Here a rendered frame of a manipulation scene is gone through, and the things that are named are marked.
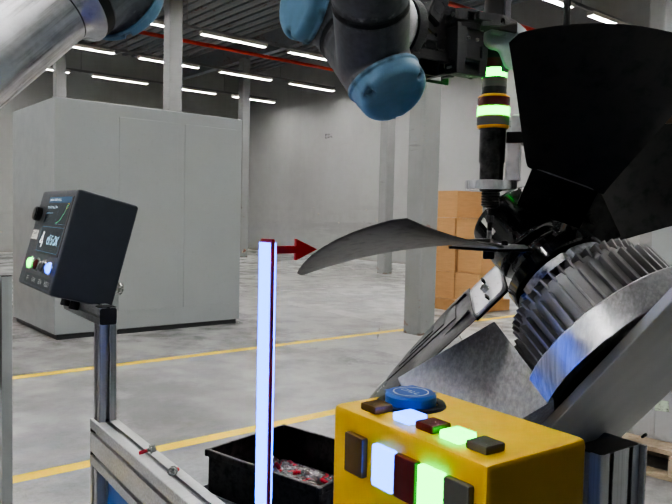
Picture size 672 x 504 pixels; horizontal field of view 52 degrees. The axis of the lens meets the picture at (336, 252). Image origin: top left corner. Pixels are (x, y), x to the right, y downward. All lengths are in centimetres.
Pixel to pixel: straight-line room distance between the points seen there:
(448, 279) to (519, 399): 853
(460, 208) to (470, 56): 847
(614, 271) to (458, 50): 33
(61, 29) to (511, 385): 69
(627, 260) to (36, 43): 74
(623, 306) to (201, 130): 684
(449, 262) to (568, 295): 853
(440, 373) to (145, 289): 640
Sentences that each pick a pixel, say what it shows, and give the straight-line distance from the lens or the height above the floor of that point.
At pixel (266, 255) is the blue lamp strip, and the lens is 74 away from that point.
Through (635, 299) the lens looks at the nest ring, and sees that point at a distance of 85.
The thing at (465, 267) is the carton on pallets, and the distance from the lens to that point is 926.
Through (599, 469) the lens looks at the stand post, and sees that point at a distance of 102.
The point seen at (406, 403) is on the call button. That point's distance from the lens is 54.
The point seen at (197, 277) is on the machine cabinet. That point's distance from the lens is 747.
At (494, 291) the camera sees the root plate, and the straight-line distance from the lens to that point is 104.
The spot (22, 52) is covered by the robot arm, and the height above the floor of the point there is 139.
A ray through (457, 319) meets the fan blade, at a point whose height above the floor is 107.
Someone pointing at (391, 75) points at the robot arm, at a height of 135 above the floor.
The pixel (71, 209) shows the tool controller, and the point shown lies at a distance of 127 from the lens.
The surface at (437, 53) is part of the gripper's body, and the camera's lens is 89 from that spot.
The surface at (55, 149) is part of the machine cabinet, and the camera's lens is 690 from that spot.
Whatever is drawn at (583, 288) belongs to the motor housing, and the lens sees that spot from 89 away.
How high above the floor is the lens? 122
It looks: 3 degrees down
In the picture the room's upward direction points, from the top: 1 degrees clockwise
